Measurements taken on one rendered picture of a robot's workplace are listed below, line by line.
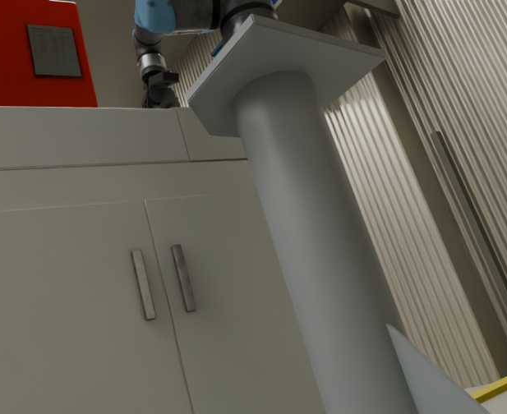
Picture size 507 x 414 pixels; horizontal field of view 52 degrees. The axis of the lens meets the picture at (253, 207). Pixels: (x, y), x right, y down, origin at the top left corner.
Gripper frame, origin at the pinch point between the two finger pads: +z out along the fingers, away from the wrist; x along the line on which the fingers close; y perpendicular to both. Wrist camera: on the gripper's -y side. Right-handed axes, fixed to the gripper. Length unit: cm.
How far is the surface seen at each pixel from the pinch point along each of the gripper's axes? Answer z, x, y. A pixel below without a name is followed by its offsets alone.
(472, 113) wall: -44, -197, 43
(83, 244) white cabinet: 34.9, 28.8, -14.2
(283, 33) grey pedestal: 19, 4, -59
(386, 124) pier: -60, -172, 79
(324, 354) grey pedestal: 66, 2, -43
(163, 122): 6.6, 7.2, -14.1
